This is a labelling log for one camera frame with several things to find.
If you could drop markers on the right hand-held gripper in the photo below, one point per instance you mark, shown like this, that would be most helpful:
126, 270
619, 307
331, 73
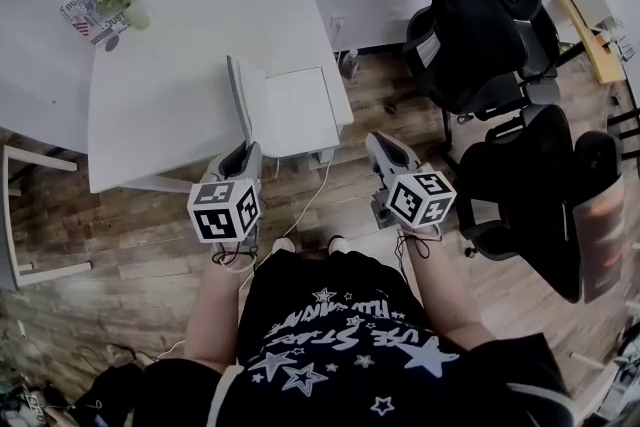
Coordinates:
420, 202

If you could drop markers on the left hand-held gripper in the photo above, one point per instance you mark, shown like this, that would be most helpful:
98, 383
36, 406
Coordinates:
220, 212

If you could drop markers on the white laptop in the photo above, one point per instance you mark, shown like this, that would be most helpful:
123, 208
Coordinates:
295, 110

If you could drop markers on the person's left forearm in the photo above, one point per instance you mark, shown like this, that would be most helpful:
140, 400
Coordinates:
215, 310

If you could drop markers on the person's right forearm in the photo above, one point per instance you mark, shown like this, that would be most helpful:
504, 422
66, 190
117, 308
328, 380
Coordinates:
445, 295

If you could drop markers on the person's left white shoe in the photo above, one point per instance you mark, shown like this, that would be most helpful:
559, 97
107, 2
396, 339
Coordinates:
283, 245

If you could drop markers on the person's white shoe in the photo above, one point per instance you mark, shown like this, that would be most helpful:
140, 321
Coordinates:
337, 244
283, 245

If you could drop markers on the small bottle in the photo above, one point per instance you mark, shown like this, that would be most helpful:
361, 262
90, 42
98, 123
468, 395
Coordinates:
351, 63

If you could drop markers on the person's right white shoe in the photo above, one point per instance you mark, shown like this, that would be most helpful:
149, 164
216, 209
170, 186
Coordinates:
337, 244

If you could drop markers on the black mesh office chair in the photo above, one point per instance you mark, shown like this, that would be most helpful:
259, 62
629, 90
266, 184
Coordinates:
525, 195
470, 55

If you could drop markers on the small black round object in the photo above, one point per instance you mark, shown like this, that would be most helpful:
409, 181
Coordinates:
111, 43

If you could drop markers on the black star-print T-shirt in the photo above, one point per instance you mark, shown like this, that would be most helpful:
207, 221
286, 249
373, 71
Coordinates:
350, 355

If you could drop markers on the printed decorative box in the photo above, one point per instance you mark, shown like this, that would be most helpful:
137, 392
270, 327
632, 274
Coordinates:
82, 22

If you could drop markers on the shiny plastic chair cover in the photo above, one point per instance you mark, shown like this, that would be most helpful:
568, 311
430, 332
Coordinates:
602, 240

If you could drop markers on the dark table with white legs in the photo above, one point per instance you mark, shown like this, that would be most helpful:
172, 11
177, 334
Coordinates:
10, 215

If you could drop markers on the light wooden desk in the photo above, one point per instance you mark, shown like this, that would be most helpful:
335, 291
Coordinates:
600, 55

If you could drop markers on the black bag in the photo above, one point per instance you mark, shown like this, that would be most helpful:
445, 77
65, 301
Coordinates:
115, 390

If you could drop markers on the white wall socket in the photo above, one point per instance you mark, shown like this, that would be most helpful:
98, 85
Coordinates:
338, 23

